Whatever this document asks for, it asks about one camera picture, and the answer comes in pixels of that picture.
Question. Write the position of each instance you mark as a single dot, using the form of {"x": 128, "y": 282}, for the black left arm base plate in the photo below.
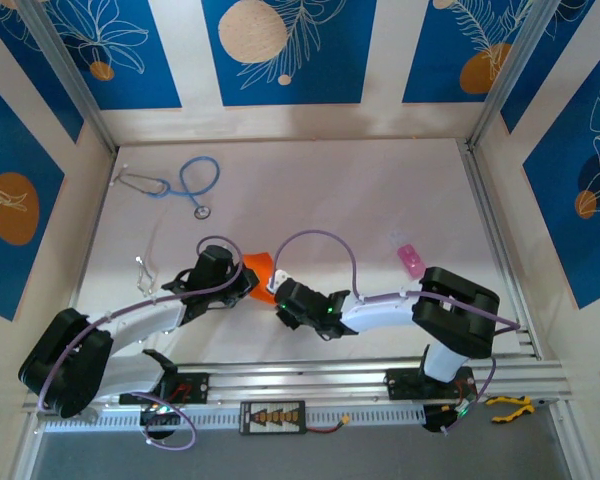
{"x": 195, "y": 387}

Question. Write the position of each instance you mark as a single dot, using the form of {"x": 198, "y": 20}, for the grey metal bracket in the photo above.
{"x": 89, "y": 414}

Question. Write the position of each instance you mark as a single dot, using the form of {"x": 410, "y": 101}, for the blue stethoscope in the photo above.
{"x": 202, "y": 212}

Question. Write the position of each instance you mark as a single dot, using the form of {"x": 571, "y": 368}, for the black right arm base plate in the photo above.
{"x": 405, "y": 382}

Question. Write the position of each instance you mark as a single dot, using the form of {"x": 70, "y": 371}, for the aluminium frame post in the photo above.
{"x": 510, "y": 70}
{"x": 65, "y": 70}

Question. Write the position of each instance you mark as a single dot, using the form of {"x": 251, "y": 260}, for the clear plastic glasses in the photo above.
{"x": 145, "y": 280}

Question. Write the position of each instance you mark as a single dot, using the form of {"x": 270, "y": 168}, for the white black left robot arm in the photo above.
{"x": 145, "y": 320}

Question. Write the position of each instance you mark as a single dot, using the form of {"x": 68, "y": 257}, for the black power distribution board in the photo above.
{"x": 272, "y": 417}

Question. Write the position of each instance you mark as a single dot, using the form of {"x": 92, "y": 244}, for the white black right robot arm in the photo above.
{"x": 380, "y": 312}

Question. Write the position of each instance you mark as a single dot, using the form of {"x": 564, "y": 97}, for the aluminium side rail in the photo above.
{"x": 480, "y": 190}

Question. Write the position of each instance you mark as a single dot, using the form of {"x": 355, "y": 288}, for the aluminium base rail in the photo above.
{"x": 300, "y": 380}

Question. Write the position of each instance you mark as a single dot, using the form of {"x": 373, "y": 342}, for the yellow black pliers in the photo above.
{"x": 522, "y": 406}

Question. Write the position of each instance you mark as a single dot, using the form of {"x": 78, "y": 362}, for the orange paper sheet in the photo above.
{"x": 260, "y": 262}

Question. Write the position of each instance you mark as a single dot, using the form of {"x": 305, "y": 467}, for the pink clear plastic box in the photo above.
{"x": 412, "y": 262}

